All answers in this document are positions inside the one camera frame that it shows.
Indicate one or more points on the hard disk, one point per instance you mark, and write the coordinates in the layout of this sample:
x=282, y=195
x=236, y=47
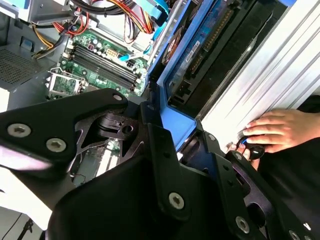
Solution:
x=200, y=50

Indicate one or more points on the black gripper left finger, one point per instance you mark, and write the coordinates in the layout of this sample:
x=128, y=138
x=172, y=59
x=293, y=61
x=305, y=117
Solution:
x=50, y=120

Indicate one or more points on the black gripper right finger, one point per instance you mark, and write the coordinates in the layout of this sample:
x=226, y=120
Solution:
x=225, y=180

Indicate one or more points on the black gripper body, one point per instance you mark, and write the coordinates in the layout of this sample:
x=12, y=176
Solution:
x=112, y=212

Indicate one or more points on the person's hand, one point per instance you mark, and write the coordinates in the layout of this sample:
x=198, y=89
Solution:
x=282, y=130

